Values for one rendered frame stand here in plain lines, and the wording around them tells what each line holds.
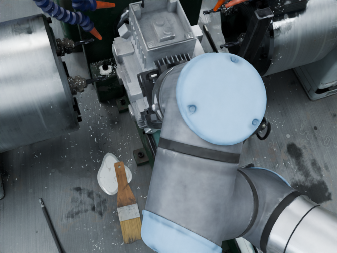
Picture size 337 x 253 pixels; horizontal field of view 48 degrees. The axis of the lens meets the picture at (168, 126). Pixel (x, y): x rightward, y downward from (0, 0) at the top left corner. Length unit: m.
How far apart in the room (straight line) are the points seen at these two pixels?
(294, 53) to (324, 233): 0.50
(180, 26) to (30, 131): 0.36
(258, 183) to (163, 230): 0.15
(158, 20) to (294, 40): 0.29
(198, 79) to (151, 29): 0.44
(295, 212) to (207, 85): 0.20
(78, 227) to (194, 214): 0.60
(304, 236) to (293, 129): 0.66
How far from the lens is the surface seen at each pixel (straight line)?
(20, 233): 0.98
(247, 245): 0.84
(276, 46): 0.83
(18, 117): 0.73
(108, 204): 0.95
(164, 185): 0.38
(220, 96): 0.36
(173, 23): 0.80
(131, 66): 0.80
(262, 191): 0.48
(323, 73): 1.08
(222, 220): 0.40
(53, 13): 0.66
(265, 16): 0.67
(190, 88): 0.35
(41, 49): 0.72
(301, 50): 0.88
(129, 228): 0.93
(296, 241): 0.46
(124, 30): 0.82
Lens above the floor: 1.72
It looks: 65 degrees down
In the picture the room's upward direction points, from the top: 9 degrees clockwise
